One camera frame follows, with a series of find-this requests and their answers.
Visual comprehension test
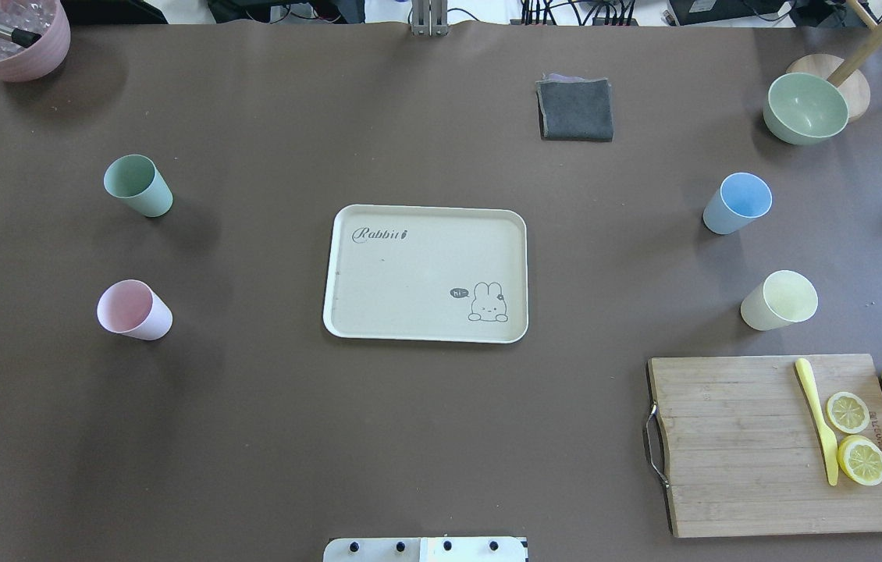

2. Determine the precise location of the blue plastic cup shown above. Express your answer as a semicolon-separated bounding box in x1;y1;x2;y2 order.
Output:
702;172;773;235

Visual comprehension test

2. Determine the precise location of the pink plastic cup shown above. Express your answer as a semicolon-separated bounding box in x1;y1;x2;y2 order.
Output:
96;279;173;341

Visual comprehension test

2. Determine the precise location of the green plastic cup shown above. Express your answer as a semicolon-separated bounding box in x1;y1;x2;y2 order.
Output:
103;155;173;218

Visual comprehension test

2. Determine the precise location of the yellow plastic cup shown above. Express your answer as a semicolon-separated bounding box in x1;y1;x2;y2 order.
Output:
740;270;819;331

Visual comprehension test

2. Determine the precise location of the cream rabbit tray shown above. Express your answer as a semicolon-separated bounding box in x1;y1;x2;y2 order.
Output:
322;205;529;344

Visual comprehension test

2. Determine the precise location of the grey folded cloth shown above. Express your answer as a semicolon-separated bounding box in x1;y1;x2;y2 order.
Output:
536;73;613;142

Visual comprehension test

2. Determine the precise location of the wooden cutting board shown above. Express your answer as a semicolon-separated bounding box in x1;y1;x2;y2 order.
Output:
648;354;882;539

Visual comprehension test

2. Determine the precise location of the green bowl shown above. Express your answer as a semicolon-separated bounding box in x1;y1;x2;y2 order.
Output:
763;73;850;146

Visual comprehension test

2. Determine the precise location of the upper lemon slice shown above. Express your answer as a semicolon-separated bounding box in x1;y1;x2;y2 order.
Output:
825;391;870;435

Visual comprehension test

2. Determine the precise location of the lemon slice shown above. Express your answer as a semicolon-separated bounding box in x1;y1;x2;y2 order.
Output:
825;391;870;435
837;435;882;486

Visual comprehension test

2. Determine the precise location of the yellow plastic knife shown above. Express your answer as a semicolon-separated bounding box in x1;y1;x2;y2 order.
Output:
795;357;840;486

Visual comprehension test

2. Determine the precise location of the wooden cup stand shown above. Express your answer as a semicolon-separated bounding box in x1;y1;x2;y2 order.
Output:
787;1;882;123

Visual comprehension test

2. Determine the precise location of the lower lemon slice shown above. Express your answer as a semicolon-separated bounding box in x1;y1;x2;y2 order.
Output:
837;435;882;486

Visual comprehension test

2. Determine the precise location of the pink bowl with ice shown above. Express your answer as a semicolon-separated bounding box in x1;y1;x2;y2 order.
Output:
0;1;71;82

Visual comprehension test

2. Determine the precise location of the metal camera post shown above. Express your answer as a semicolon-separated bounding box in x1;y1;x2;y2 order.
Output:
410;0;449;37

